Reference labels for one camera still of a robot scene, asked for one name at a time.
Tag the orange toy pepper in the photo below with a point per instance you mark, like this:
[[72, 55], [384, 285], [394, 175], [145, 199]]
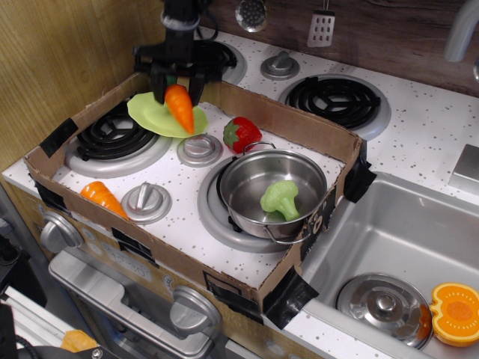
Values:
[[98, 192]]

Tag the red toy strawberry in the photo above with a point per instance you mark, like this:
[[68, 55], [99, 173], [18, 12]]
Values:
[[239, 133]]

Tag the left oven front knob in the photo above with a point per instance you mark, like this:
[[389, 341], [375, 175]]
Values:
[[58, 233]]

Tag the front left black burner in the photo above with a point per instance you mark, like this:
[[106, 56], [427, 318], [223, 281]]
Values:
[[115, 146]]

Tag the green toy broccoli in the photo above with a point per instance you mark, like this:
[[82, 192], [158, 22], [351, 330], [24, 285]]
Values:
[[280, 197]]

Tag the stainless steel pot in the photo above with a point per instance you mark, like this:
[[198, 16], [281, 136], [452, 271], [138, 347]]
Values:
[[244, 180]]

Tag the steel pot lid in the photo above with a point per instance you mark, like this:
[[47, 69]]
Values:
[[389, 304]]

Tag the black burner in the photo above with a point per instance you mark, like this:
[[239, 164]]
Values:
[[115, 146], [352, 103], [219, 61]]

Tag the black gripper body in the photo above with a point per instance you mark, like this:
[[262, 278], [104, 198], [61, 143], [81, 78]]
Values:
[[181, 55]]

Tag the silver stove knob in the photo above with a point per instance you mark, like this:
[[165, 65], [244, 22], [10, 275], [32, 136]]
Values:
[[146, 203], [199, 151], [280, 67]]

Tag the right oven front knob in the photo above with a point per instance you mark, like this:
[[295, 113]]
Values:
[[191, 312]]

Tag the hanging silver strainer spoon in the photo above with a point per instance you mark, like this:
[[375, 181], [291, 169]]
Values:
[[252, 15]]

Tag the hanging silver slotted spatula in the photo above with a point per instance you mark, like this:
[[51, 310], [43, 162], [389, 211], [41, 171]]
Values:
[[321, 27]]

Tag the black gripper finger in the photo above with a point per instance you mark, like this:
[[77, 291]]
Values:
[[196, 86], [159, 82]]

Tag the silver stove knob front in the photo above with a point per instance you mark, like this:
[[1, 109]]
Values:
[[146, 203]]

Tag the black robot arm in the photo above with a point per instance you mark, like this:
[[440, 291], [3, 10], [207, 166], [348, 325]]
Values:
[[182, 16]]

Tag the silver faucet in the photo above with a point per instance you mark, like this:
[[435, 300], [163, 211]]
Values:
[[461, 32]]

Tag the silver sink basin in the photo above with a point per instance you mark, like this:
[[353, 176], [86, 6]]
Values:
[[400, 232]]

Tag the orange toy carrot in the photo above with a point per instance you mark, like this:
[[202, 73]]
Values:
[[180, 105]]

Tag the back right black burner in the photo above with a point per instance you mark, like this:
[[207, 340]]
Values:
[[352, 103]]

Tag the silver oven door handle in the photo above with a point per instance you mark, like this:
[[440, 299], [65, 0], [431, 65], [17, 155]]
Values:
[[135, 320]]

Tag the light green plastic plate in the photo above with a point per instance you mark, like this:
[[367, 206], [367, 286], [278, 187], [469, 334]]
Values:
[[155, 117]]

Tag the silver stove knob back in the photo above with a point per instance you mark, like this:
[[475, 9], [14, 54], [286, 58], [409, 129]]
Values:
[[280, 67]]

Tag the orange toy half slice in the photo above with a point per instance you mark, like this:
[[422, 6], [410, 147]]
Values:
[[455, 314]]

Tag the oven knob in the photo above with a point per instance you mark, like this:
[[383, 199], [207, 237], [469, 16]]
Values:
[[58, 233], [191, 312]]

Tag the back left black burner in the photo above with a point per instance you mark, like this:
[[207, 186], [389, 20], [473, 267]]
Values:
[[219, 61]]

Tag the cardboard fence box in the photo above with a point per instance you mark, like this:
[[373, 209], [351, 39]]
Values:
[[189, 249]]

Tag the silver stove knob middle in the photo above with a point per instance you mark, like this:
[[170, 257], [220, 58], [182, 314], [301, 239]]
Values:
[[199, 151]]

